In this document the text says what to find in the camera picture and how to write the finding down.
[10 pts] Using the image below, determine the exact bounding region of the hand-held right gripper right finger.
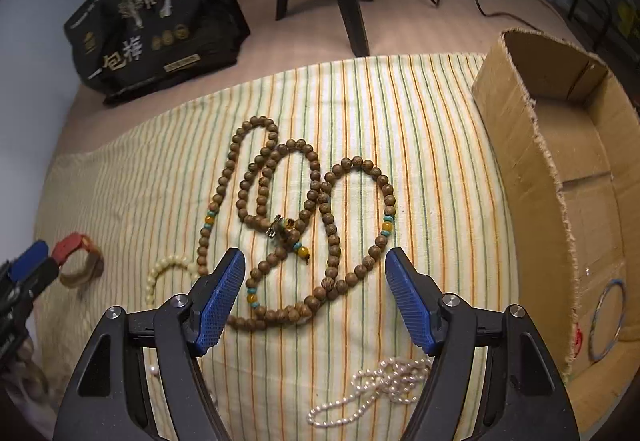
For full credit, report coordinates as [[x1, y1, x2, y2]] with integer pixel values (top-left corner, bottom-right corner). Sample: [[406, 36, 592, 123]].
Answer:
[[384, 247, 581, 441]]

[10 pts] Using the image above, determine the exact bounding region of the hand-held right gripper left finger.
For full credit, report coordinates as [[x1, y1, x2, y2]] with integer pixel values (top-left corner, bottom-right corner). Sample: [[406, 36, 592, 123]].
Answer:
[[52, 247, 246, 441]]

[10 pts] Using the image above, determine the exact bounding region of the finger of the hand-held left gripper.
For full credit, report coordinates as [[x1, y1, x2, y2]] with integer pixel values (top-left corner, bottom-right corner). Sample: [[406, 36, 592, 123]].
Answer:
[[0, 241, 49, 284], [20, 261, 61, 303]]

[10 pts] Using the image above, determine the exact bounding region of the red and wooden bracelet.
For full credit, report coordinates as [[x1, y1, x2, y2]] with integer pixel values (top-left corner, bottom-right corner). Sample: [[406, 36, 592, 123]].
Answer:
[[51, 232, 106, 291]]

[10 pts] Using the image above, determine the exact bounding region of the cream bead bracelet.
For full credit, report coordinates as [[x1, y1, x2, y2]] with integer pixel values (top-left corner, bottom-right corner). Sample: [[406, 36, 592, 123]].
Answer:
[[146, 255, 202, 309]]

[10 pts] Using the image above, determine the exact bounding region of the white pearl necklace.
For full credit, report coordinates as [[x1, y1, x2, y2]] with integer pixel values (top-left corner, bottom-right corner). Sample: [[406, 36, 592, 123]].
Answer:
[[306, 355, 434, 427]]

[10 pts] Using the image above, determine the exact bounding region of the wooden bead necklace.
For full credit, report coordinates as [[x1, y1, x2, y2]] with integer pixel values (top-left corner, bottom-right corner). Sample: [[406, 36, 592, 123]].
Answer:
[[197, 116, 397, 333]]

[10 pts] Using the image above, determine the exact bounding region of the cardboard box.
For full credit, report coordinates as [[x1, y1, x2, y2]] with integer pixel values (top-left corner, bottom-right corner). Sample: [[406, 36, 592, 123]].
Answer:
[[471, 27, 640, 422]]

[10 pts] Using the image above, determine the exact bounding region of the beige plush toy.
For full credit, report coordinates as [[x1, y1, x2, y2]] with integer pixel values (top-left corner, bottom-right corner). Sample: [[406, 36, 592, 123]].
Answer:
[[12, 341, 50, 399]]

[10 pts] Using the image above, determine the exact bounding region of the striped cloth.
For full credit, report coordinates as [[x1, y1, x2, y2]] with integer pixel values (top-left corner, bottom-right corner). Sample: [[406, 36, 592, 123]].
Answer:
[[30, 52, 531, 441]]

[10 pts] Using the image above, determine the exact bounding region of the blue bangle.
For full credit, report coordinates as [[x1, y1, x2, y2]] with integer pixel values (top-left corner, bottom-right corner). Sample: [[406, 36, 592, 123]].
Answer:
[[587, 278, 628, 363]]

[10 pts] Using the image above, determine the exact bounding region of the tan bed cover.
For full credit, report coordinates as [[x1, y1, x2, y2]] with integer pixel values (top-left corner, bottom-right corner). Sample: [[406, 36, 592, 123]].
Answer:
[[65, 0, 576, 162]]

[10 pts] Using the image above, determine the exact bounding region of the black printed bag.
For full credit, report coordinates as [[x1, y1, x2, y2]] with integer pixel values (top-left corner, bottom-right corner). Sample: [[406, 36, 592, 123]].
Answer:
[[63, 0, 251, 106]]

